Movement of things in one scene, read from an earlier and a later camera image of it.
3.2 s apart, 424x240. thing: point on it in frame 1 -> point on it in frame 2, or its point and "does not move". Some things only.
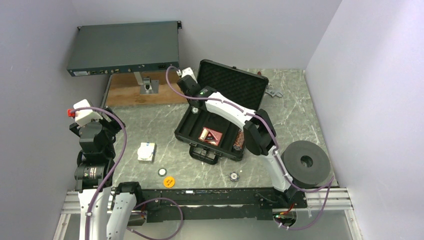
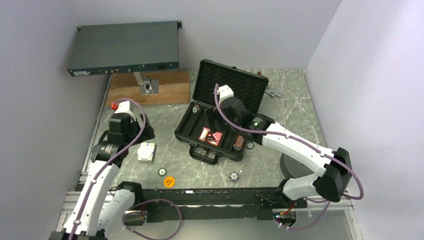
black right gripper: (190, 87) -> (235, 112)
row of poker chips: (238, 143) does not move
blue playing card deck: (146, 152) does not move
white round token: (162, 172) does not move
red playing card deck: (210, 136) does not move
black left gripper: (113, 125) -> (147, 133)
